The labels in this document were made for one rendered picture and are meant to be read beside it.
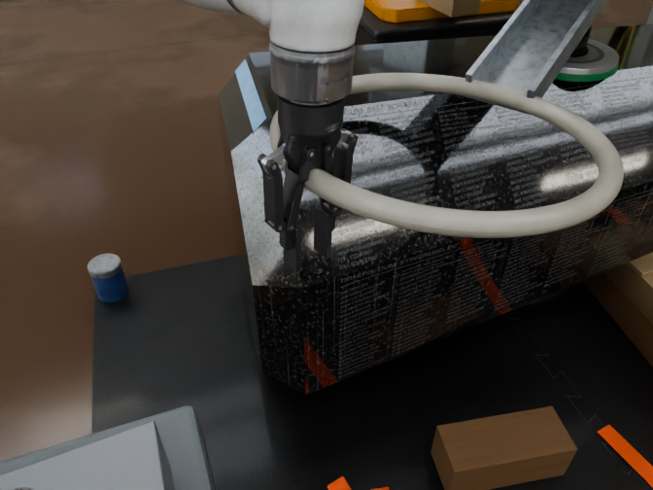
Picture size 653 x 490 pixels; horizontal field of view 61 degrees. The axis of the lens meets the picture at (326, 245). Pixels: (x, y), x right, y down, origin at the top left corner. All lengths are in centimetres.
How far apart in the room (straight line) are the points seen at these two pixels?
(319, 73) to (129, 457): 39
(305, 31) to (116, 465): 42
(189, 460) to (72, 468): 12
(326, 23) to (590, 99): 90
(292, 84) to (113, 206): 186
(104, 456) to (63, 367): 130
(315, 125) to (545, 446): 103
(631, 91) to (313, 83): 98
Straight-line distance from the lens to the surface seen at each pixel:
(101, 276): 186
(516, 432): 145
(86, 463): 53
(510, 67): 111
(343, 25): 58
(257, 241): 109
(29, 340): 194
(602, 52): 145
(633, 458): 166
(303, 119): 61
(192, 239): 213
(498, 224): 63
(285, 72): 59
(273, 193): 65
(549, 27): 122
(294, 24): 57
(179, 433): 61
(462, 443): 139
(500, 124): 124
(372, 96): 117
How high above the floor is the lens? 130
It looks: 40 degrees down
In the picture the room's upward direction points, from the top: straight up
